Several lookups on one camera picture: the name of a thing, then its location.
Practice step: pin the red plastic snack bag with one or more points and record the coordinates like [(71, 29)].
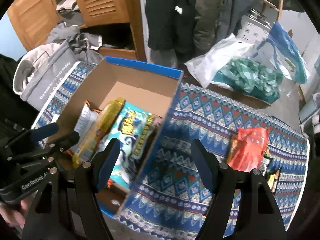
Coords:
[(252, 143)]

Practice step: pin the grey blue hanging coat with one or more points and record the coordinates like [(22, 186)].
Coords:
[(231, 11)]

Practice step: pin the person's hand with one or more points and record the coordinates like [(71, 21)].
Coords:
[(17, 217)]

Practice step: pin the blue white plastic bag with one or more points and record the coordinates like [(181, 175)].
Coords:
[(278, 51)]

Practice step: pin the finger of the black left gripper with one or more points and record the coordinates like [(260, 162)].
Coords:
[(58, 145), (32, 136)]

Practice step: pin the blue cardboard box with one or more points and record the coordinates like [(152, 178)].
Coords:
[(148, 86)]

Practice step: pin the black hanging jacket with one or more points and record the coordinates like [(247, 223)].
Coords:
[(171, 24)]

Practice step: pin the white bucket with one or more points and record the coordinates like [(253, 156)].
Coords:
[(253, 27)]

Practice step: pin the wooden louvered wardrobe door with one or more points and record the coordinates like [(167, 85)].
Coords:
[(104, 13)]

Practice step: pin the white snack bag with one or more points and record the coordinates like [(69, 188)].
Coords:
[(84, 123)]

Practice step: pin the olive hanging coat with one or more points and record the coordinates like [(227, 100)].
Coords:
[(206, 24)]

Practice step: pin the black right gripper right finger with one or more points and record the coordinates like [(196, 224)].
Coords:
[(259, 216)]

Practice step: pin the grey storage bag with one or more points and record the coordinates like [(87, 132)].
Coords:
[(41, 70)]

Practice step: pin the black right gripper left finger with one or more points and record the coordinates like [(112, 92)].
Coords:
[(62, 193)]

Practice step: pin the yellow long snack pack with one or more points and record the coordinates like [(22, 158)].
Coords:
[(89, 145)]

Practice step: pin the green yellow snack bag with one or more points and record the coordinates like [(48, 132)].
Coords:
[(271, 169)]

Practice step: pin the teal snack bag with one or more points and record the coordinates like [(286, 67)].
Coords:
[(132, 128)]

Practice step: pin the teal box with green filling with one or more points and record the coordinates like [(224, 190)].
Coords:
[(251, 78)]

